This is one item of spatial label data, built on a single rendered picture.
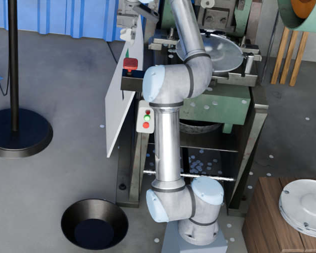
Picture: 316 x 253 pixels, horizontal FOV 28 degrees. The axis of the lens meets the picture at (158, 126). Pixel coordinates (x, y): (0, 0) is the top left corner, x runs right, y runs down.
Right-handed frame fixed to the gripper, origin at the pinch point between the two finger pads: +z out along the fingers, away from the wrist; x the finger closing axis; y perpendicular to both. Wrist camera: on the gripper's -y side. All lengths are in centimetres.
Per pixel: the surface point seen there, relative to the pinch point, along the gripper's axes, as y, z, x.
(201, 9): -26.7, -10.4, -14.4
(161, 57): -13.4, 14.5, -13.7
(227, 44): -41.5, 6.9, -17.8
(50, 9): 49, 67, -134
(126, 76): 1.2, 14.5, 2.9
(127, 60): 1.3, 9.0, -0.4
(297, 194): -75, 46, 30
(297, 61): -105, 68, -108
